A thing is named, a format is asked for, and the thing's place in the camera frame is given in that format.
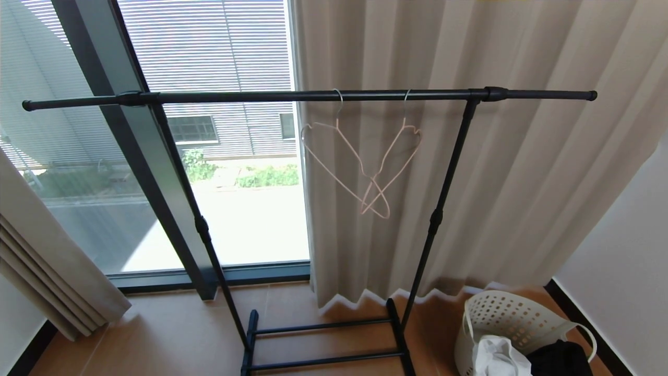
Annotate white laundry basket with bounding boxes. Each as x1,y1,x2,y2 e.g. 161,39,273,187
453,290,598,376

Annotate pink clothes hanger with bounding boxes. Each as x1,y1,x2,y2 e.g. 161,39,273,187
301,89,391,220
360,90,422,216

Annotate beige curtain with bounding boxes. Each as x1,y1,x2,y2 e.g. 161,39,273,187
0,146,132,341
290,0,668,309

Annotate black clothes rack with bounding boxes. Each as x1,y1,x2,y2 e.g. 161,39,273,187
22,86,598,376

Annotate white printed t-shirt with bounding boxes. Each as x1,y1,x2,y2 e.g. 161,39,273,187
472,335,533,376

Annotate black garment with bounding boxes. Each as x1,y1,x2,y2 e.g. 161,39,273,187
526,339,594,376

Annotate window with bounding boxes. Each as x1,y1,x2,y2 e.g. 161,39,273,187
0,0,314,301

